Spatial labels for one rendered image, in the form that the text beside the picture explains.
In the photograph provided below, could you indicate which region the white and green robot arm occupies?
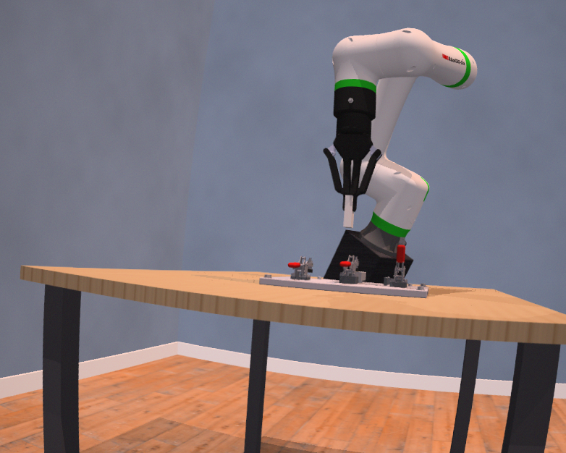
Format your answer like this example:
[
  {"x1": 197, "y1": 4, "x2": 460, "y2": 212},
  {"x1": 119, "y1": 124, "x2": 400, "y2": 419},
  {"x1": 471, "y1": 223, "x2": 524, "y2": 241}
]
[{"x1": 332, "y1": 28, "x2": 477, "y2": 257}]

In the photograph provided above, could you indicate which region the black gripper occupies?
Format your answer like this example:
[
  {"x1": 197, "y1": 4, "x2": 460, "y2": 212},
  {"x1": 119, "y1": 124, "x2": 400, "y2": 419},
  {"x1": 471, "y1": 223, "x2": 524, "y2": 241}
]
[{"x1": 323, "y1": 114, "x2": 382, "y2": 228}]

